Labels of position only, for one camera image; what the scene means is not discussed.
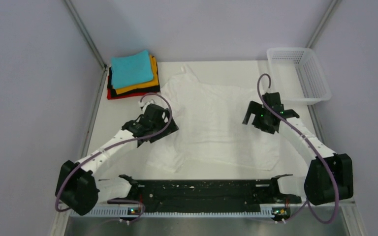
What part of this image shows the white t shirt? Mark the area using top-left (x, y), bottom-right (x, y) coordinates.
top-left (147, 65), bottom-right (280, 173)

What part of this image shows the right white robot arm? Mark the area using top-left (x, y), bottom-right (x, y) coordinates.
top-left (243, 92), bottom-right (354, 206)

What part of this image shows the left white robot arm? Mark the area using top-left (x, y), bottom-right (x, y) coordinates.
top-left (55, 103), bottom-right (179, 215)

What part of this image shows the folded black t shirt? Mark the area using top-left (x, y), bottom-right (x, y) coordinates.
top-left (107, 68), bottom-right (160, 90)

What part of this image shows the folded red t shirt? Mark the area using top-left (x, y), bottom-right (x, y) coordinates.
top-left (107, 88), bottom-right (160, 100)

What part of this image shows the white plastic basket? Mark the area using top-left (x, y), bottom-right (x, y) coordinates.
top-left (267, 47), bottom-right (332, 105)

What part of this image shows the folded cyan t shirt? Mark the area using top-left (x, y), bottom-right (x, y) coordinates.
top-left (111, 50), bottom-right (154, 89)

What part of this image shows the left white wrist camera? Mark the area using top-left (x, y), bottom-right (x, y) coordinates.
top-left (138, 100), bottom-right (156, 113)

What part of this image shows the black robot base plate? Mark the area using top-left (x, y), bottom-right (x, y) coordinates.
top-left (125, 178), bottom-right (302, 213)

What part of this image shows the white slotted cable duct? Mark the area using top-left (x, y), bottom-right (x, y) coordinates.
top-left (84, 205), bottom-right (290, 218)

